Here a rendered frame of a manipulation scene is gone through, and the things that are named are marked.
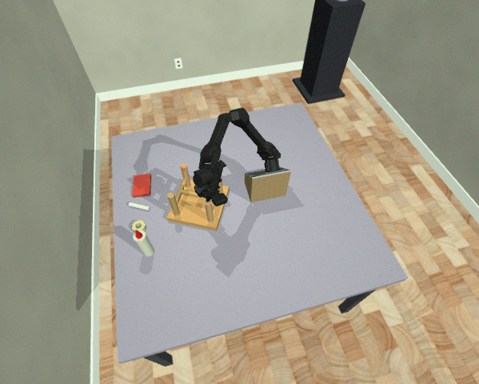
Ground tan wooden stool seat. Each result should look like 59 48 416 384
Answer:
167 179 230 230

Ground red flat rectangular block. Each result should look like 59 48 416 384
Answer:
132 174 151 198

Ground tan wooden stool leg frame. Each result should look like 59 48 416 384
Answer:
167 163 223 222

